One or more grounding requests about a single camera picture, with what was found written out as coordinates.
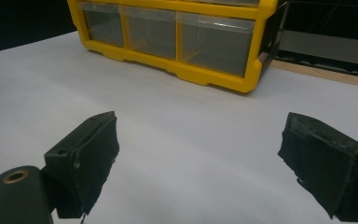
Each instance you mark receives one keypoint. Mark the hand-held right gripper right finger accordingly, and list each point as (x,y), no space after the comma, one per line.
(332,168)

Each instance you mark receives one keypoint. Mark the yellow plastic drawer cabinet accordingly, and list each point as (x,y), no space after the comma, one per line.
(199,73)

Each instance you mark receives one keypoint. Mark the clear plastic drawer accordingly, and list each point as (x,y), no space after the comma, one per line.
(104,26)
(150,34)
(216,46)

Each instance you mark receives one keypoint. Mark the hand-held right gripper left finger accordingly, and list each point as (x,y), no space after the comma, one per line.
(84,161)

